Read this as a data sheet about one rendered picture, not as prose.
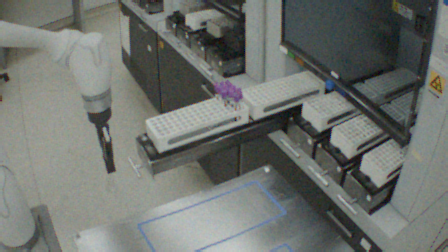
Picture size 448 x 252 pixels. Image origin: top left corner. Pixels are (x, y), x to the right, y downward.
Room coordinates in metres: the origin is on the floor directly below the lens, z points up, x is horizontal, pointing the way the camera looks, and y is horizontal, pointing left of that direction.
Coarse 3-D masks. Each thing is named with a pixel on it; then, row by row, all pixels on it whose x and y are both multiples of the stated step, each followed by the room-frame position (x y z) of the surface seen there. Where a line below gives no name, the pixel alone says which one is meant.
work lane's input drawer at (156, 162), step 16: (288, 112) 1.18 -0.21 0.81; (240, 128) 1.10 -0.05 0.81; (256, 128) 1.11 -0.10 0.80; (272, 128) 1.14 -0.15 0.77; (144, 144) 1.01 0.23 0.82; (192, 144) 1.02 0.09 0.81; (208, 144) 1.03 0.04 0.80; (224, 144) 1.06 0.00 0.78; (128, 160) 1.01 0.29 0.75; (144, 160) 1.00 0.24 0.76; (160, 160) 0.96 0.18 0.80; (176, 160) 0.98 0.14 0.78; (192, 160) 1.00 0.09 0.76
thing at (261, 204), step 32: (224, 192) 0.81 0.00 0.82; (256, 192) 0.81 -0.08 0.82; (288, 192) 0.81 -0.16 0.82; (128, 224) 0.68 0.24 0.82; (160, 224) 0.69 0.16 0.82; (192, 224) 0.70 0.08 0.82; (224, 224) 0.70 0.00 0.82; (256, 224) 0.70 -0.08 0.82; (288, 224) 0.69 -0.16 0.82; (320, 224) 0.68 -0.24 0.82
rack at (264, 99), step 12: (264, 84) 1.26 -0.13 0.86; (276, 84) 1.26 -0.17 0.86; (288, 84) 1.26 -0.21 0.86; (300, 84) 1.26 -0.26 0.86; (312, 84) 1.27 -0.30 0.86; (324, 84) 1.27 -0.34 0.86; (252, 96) 1.19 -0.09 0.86; (264, 96) 1.19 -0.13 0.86; (276, 96) 1.19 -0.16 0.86; (288, 96) 1.19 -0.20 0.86; (300, 96) 1.25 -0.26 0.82; (312, 96) 1.25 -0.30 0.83; (252, 108) 1.14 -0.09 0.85; (264, 108) 1.20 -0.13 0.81; (276, 108) 1.20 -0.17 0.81
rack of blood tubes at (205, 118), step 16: (176, 112) 1.10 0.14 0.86; (192, 112) 1.11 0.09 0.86; (208, 112) 1.11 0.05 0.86; (224, 112) 1.10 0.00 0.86; (240, 112) 1.10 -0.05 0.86; (160, 128) 1.02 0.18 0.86; (176, 128) 1.02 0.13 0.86; (192, 128) 1.03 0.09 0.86; (208, 128) 1.09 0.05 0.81; (224, 128) 1.08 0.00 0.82; (160, 144) 0.98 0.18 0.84; (176, 144) 1.00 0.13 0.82
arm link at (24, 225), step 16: (0, 176) 0.67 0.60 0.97; (0, 192) 0.63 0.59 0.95; (16, 192) 0.67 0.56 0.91; (0, 208) 0.60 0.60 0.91; (16, 208) 0.64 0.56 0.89; (0, 224) 0.59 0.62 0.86; (16, 224) 0.61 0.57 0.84; (32, 224) 0.67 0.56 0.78; (0, 240) 0.59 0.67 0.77; (16, 240) 0.59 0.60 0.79
